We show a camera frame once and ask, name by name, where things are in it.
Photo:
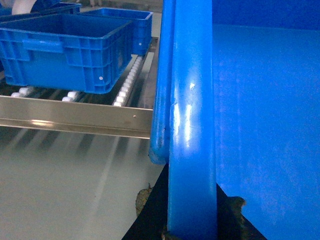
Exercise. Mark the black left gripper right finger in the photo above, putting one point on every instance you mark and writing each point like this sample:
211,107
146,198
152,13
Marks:
231,223

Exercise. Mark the empty blue crate on shelf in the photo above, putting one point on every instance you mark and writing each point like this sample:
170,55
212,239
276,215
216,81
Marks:
74,52

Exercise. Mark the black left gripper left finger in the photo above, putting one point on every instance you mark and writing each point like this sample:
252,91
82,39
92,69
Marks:
152,220

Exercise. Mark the far blue bin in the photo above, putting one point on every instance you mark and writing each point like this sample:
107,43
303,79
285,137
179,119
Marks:
41,8

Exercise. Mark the small blue bin behind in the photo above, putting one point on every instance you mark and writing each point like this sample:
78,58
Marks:
141,21

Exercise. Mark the large blue plastic crate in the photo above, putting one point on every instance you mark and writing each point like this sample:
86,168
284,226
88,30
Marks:
237,106

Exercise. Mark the steel roller conveyor shelf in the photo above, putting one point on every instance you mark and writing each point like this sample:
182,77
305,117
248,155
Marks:
123,112

